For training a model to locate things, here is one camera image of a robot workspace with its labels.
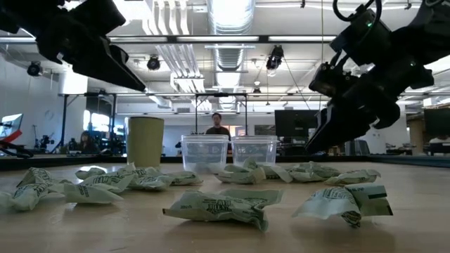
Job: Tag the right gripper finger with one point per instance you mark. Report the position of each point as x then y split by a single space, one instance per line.
322 117
344 126

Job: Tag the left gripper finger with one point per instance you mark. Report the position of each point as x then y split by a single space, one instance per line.
116 52
112 72

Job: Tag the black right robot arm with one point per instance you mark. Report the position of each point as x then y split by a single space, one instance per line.
425 31

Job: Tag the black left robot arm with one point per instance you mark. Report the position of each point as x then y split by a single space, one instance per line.
24 14

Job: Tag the black monitor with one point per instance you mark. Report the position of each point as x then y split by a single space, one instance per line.
437 123
295 123

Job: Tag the black ceiling spotlight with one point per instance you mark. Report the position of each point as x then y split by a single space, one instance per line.
34 69
153 63

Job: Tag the tan wooden cabinet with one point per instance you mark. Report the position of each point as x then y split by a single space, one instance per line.
416 137

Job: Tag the black metal rig stand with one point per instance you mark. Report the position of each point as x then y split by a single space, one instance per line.
245 116
64 119

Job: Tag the person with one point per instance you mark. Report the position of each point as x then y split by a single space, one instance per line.
218 130
439 140
88 144

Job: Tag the clear plastic container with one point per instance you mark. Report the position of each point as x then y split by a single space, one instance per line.
204 154
255 151

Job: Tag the tan paper cup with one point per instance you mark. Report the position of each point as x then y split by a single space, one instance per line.
145 140

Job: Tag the black overhead rig bar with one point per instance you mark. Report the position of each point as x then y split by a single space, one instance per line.
211 39

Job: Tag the tilted bright screen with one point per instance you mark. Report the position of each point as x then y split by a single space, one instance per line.
10 124

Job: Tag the red black tool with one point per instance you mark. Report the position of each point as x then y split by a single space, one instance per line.
10 138

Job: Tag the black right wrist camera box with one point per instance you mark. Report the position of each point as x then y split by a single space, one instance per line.
330 82

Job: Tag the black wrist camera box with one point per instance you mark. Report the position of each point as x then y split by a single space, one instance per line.
330 82
98 15

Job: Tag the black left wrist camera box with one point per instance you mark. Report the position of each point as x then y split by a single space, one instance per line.
98 15

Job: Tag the black overhead camera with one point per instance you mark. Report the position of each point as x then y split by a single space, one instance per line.
275 58

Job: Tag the black metal table frame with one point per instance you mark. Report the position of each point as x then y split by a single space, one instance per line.
70 162

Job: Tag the silver ceiling duct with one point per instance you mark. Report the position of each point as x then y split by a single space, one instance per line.
230 17

